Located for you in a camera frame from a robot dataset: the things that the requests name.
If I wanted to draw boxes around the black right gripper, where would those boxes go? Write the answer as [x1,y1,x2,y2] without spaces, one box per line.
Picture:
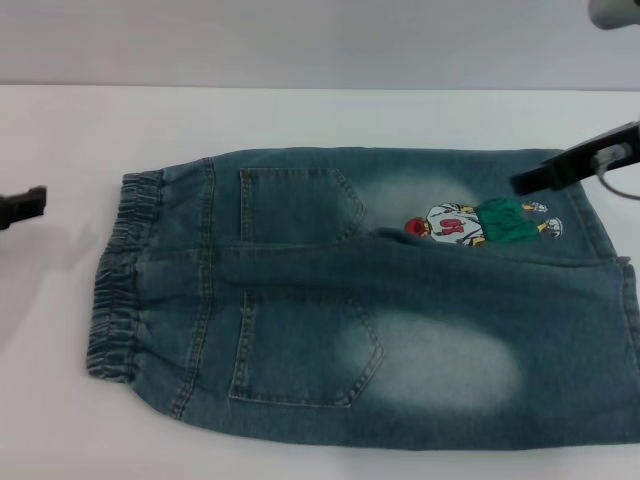
[509,121,640,197]

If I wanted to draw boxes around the blue denim shorts with print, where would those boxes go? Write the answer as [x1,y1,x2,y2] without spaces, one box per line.
[83,146,640,447]

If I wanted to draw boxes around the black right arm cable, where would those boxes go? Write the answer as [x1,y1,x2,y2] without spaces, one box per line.
[593,143,640,197]

